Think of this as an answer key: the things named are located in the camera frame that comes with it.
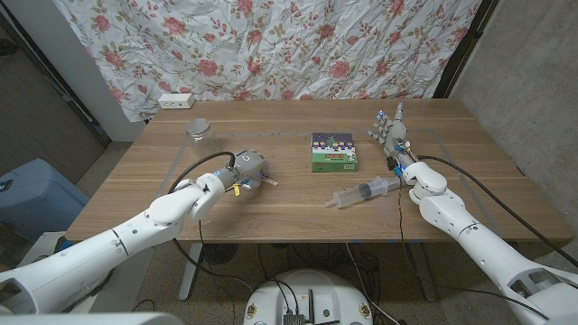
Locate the grey table leg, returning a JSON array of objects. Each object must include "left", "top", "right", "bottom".
[{"left": 408, "top": 243, "right": 438, "bottom": 302}]

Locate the white power strip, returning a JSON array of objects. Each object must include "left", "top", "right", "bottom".
[{"left": 157, "top": 92, "right": 196, "bottom": 110}]

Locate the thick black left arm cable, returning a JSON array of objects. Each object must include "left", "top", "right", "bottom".
[{"left": 167, "top": 151, "right": 254, "bottom": 293}]

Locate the blue storage bin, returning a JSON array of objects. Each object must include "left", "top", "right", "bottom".
[{"left": 0, "top": 157, "right": 90, "bottom": 243}]

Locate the green cartoon puzzle box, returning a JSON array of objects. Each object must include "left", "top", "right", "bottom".
[{"left": 311, "top": 132, "right": 359, "bottom": 173}]

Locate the floral backdrop cloth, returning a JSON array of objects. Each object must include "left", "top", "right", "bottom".
[{"left": 51, "top": 0, "right": 483, "bottom": 123}]

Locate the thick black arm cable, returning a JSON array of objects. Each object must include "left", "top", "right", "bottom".
[
  {"left": 415, "top": 154, "right": 578, "bottom": 268},
  {"left": 167, "top": 151, "right": 254, "bottom": 293}
]

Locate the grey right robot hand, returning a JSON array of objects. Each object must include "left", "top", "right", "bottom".
[{"left": 367, "top": 101, "right": 419, "bottom": 175}]

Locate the black backdrop pole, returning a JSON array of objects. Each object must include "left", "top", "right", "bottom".
[{"left": 433, "top": 0, "right": 498, "bottom": 99}]

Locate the clear plastic syringe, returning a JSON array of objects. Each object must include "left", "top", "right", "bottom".
[{"left": 324, "top": 175, "right": 403, "bottom": 209}]

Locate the white table leg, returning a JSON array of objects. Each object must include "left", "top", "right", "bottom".
[{"left": 179, "top": 243, "right": 204, "bottom": 302}]

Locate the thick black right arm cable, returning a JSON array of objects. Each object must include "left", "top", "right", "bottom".
[{"left": 415, "top": 154, "right": 578, "bottom": 268}]

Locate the clear glass jar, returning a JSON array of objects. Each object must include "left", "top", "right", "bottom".
[{"left": 184, "top": 117, "right": 221, "bottom": 158}]

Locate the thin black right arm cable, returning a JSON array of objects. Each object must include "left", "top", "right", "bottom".
[{"left": 396, "top": 175, "right": 552, "bottom": 321}]

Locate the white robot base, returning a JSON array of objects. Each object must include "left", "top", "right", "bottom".
[{"left": 243, "top": 269, "right": 374, "bottom": 325}]

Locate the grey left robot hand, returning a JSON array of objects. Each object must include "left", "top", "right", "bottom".
[{"left": 225, "top": 149, "right": 270, "bottom": 190}]

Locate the black floor fan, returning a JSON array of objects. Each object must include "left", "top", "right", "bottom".
[{"left": 201, "top": 243, "right": 239, "bottom": 265}]

